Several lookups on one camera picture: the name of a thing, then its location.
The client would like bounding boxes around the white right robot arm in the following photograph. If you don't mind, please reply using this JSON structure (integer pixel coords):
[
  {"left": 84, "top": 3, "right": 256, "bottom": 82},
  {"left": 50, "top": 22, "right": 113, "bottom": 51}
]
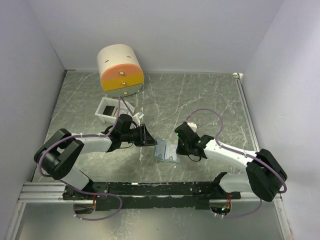
[{"left": 174, "top": 122, "right": 288, "bottom": 202}]

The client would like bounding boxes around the round mini drawer cabinet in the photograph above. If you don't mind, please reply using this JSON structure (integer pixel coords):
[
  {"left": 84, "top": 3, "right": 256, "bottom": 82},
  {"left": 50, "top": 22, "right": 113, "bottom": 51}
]
[{"left": 97, "top": 44, "right": 144, "bottom": 98}]

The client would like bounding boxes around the white card tray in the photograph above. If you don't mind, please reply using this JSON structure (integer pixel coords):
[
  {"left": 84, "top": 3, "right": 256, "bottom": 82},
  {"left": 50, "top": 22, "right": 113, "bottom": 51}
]
[{"left": 95, "top": 97, "right": 135, "bottom": 125}]

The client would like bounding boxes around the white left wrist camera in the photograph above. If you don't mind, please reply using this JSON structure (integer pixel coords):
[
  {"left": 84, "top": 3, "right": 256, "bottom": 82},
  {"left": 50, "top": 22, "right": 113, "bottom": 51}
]
[{"left": 132, "top": 112, "right": 144, "bottom": 125}]

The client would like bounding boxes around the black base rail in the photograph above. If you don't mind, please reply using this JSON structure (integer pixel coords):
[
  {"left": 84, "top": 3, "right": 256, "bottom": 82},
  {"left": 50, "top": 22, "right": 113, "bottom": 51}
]
[{"left": 62, "top": 172, "right": 241, "bottom": 211}]

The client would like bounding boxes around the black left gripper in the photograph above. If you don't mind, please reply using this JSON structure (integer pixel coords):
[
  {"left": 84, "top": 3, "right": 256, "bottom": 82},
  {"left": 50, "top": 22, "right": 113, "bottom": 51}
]
[{"left": 121, "top": 123, "right": 158, "bottom": 147}]

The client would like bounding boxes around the black credit card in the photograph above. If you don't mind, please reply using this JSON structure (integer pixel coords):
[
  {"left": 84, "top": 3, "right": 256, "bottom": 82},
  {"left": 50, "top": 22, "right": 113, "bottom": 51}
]
[{"left": 102, "top": 105, "right": 116, "bottom": 116}]

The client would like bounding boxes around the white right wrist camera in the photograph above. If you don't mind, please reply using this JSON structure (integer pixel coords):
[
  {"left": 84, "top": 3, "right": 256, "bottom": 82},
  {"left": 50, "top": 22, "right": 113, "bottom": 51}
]
[{"left": 185, "top": 121, "right": 197, "bottom": 133}]

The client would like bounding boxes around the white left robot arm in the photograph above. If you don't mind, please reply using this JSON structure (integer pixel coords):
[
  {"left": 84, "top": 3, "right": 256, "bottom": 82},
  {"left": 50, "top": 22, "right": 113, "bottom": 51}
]
[{"left": 34, "top": 114, "right": 157, "bottom": 200}]

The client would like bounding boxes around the green card holder book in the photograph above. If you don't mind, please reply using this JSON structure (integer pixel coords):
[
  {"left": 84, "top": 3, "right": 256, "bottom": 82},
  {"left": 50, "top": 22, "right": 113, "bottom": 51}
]
[{"left": 154, "top": 139, "right": 181, "bottom": 164}]

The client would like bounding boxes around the silver patterned credit card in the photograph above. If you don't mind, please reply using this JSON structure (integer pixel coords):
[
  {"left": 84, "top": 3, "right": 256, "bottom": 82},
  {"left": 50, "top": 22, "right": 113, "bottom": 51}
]
[{"left": 164, "top": 143, "right": 181, "bottom": 163}]

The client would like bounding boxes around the white gold VIP card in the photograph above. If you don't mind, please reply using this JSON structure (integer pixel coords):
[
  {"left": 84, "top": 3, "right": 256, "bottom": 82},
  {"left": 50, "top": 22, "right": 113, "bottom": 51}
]
[{"left": 154, "top": 139, "right": 167, "bottom": 160}]

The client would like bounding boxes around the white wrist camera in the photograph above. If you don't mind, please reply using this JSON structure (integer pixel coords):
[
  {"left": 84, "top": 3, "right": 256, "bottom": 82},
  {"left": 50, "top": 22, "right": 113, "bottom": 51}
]
[
  {"left": 185, "top": 121, "right": 197, "bottom": 133},
  {"left": 132, "top": 112, "right": 144, "bottom": 125}
]

